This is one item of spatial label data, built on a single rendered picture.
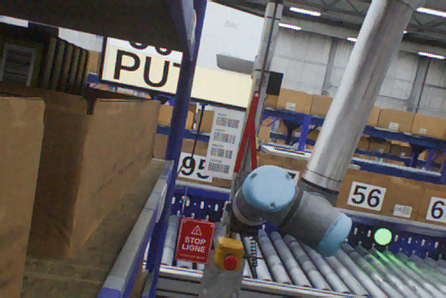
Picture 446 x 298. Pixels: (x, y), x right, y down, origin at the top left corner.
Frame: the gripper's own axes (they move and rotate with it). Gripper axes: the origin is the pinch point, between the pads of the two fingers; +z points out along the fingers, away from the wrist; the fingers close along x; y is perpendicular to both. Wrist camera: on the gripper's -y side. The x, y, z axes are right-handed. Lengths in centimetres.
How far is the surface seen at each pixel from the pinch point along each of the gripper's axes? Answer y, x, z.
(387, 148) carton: -464, 531, 807
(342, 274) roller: 6, 45, 32
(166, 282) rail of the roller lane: 18.9, -15.8, 16.7
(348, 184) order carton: -37, 58, 54
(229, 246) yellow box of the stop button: 7.9, -0.6, 2.8
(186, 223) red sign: 2.9, -13.2, 6.1
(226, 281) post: 16.1, 1.3, 14.4
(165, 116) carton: -244, -64, 429
